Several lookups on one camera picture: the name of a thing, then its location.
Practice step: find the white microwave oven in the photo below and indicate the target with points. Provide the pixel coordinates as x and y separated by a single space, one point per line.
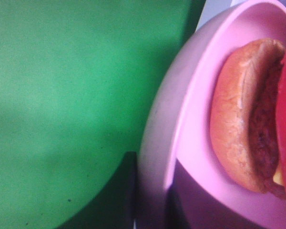
212 8

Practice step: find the pink round plate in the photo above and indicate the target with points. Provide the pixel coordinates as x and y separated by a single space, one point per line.
181 183

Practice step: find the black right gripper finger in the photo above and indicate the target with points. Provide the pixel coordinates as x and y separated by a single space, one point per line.
128 183

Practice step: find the burger with lettuce tomato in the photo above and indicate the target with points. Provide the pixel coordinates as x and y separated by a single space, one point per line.
243 121

